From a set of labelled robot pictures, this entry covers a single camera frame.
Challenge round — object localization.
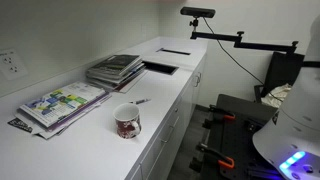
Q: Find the black and silver marker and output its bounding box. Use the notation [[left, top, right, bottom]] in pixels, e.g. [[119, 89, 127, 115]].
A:
[[129, 98, 152, 105]]

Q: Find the white and red patterned mug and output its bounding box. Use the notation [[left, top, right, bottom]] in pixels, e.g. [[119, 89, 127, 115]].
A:
[[112, 102, 142, 140]]

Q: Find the white base cabinet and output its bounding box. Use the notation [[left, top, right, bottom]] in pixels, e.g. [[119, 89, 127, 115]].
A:
[[125, 49, 208, 180]]

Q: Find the stack of magazines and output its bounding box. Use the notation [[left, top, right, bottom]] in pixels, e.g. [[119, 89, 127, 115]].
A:
[[85, 63, 147, 92]]

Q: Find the dark cover magazine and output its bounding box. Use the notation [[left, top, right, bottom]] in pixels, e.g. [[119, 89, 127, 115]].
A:
[[89, 54, 143, 76]]

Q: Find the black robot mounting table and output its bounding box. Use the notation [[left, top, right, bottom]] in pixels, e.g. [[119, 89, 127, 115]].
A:
[[199, 93, 285, 180]]

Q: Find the colourful printed brochure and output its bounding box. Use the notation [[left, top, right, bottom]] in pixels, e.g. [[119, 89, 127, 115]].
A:
[[19, 81, 106, 129]]

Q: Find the white plastic bag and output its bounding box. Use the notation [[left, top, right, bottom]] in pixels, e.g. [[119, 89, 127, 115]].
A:
[[260, 83, 293, 109]]

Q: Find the pile of white and purple papers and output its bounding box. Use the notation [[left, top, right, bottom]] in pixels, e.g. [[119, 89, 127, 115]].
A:
[[14, 92, 113, 141]]

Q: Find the small black printed card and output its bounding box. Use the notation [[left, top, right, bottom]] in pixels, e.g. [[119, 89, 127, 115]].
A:
[[7, 117, 34, 134]]

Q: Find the metal cabinet door handle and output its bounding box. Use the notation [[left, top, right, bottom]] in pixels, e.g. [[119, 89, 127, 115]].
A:
[[193, 71, 203, 89]]

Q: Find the metal cabinet drawer handle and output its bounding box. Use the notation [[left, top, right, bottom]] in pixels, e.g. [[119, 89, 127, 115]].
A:
[[160, 115, 180, 145]]

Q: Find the black clamp with orange handle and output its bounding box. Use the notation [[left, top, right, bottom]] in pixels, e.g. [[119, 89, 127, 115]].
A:
[[188, 142, 236, 173], [201, 104, 237, 130]]

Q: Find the black camera cable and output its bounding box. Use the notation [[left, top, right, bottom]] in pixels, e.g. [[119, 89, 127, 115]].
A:
[[202, 16, 284, 102]]

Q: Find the black stereo camera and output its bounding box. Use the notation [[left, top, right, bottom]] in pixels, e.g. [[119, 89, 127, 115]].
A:
[[180, 6, 217, 19]]

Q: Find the black articulated camera mount arm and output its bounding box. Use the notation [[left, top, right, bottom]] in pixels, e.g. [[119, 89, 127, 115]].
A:
[[188, 17, 300, 55]]

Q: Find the white wall power outlet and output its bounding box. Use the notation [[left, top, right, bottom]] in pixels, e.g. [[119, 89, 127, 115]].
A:
[[0, 48, 29, 81]]

